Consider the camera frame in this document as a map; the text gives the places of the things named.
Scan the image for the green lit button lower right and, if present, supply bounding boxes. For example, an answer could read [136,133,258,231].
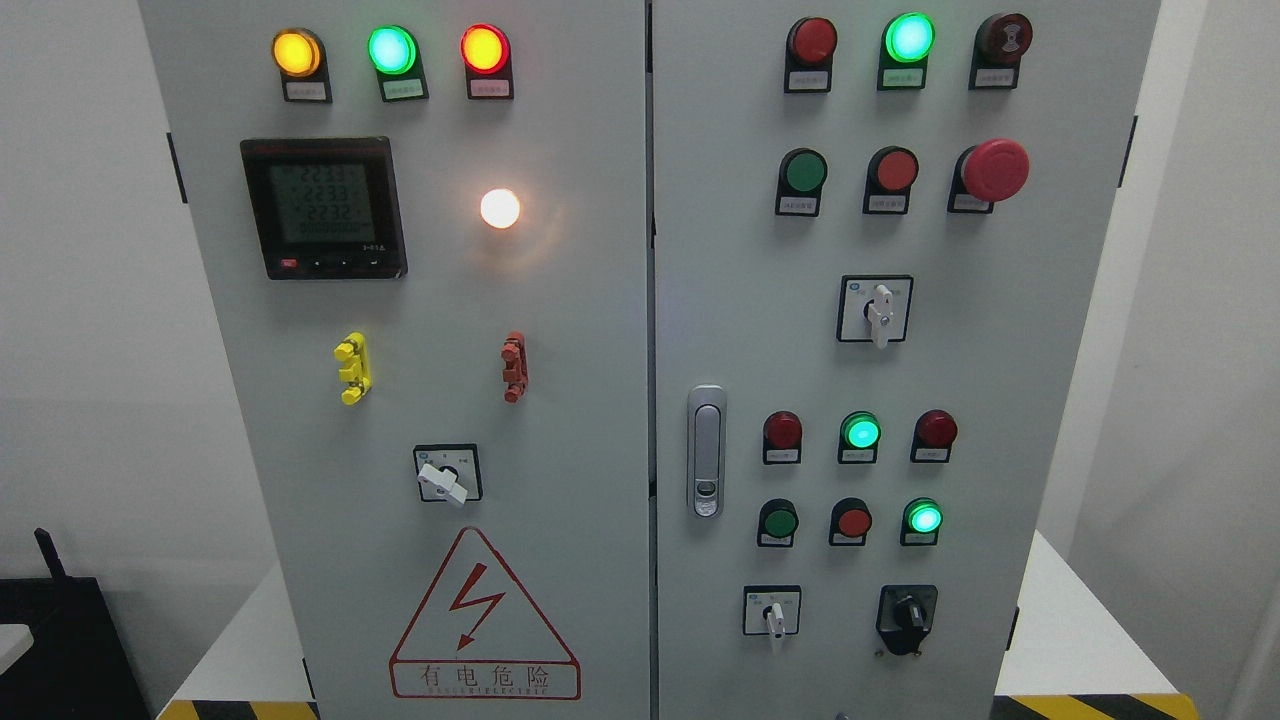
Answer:
[899,497,945,547]

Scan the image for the red push button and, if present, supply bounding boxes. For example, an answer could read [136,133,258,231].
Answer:
[828,497,873,547]
[861,146,920,215]

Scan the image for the green lit light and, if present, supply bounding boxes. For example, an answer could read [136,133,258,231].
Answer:
[837,410,882,464]
[877,12,934,91]

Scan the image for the green push button upper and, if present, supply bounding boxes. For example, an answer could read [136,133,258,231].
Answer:
[774,147,828,217]

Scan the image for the grey left cabinet door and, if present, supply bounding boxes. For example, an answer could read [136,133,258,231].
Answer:
[140,1,650,719]

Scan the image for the black digital power meter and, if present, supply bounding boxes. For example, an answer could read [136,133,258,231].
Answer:
[239,136,408,281]

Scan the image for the black rotary switch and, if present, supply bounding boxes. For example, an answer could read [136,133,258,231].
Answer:
[876,584,940,656]

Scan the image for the green lit light top right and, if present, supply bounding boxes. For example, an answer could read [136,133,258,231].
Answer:
[877,12,934,91]

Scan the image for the grey right cabinet door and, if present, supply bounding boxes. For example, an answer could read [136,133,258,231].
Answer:
[652,1,1160,719]

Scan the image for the red indicator light middle right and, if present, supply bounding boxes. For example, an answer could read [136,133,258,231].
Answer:
[910,409,957,464]

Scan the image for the yellow terminal connector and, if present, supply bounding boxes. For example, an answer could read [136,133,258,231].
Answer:
[332,331,372,406]

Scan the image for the white selector switch left door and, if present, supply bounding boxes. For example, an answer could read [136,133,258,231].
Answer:
[413,443,484,507]

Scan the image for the green lit light middle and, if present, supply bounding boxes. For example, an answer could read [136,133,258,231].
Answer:
[837,410,882,464]

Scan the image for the green push button lower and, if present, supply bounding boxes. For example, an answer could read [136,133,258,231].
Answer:
[756,498,799,548]

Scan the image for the red electric warning sticker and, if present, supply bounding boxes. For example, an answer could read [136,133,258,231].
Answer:
[388,527,582,701]

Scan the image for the white selector switch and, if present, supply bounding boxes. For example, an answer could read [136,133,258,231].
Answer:
[742,584,803,653]
[836,275,914,348]

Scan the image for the black box at left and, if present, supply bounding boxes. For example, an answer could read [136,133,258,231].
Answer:
[1,528,150,719]

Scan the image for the grey cabinet door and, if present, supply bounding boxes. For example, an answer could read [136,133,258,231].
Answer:
[140,1,650,719]
[652,1,1160,719]

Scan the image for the red push button upper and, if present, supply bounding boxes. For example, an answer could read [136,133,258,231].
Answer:
[861,146,920,215]

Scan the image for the white lit indicator lamp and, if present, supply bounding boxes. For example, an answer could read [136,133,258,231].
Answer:
[479,187,522,231]

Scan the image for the dark red buzzer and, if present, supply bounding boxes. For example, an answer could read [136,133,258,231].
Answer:
[969,12,1034,90]

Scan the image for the red emergency stop button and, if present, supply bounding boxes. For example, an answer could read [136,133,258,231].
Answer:
[947,138,1030,214]

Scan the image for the red indicator light top right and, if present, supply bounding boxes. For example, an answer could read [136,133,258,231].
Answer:
[783,15,838,94]

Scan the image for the red push button lower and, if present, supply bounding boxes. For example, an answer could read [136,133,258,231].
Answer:
[828,497,873,547]

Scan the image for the red lit indicator light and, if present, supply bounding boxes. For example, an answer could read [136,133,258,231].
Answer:
[460,23,515,100]

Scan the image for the red indicator light middle left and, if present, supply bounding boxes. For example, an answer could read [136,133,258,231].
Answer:
[762,411,803,465]

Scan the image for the white selector switch lower right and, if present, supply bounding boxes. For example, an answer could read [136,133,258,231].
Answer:
[742,584,803,653]

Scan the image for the silver door handle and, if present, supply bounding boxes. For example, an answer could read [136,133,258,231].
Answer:
[686,384,727,518]

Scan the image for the yellow indicator light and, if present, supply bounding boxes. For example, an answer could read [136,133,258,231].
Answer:
[271,27,332,102]

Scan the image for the green indicator light top left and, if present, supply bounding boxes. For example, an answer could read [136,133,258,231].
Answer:
[366,24,429,102]

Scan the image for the green push button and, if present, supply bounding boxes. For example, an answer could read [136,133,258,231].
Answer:
[756,498,799,548]
[774,147,828,217]

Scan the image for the red terminal connector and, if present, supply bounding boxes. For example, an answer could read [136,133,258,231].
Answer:
[500,331,529,404]

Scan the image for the white selector switch upper right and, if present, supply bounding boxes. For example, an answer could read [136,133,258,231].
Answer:
[836,275,914,348]

